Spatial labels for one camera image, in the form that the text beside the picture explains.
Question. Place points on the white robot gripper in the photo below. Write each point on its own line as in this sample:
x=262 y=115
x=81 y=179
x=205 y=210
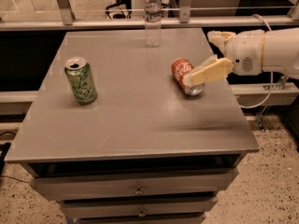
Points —
x=245 y=52

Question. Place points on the red Coca-Cola can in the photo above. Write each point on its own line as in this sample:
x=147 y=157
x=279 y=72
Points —
x=180 y=68

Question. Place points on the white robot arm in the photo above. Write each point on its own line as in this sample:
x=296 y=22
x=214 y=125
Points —
x=280 y=52

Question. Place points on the green LaCroix can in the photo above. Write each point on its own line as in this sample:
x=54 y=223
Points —
x=80 y=77

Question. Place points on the clear plastic water bottle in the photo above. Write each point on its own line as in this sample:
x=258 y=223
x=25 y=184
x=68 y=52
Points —
x=152 y=19

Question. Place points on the black office chair base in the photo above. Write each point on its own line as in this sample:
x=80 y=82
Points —
x=121 y=9

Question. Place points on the grey drawer cabinet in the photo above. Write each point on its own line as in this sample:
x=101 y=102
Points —
x=140 y=122

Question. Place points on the grey drawer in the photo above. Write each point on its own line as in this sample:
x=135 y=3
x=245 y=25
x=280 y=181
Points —
x=139 y=207
x=133 y=185
x=160 y=219

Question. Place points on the top grey drawer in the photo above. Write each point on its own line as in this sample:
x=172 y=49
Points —
x=133 y=185

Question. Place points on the black object at left edge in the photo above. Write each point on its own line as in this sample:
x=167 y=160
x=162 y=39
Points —
x=4 y=148

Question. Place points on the metal railing frame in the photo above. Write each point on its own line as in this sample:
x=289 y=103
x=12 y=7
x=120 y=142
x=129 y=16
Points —
x=22 y=15

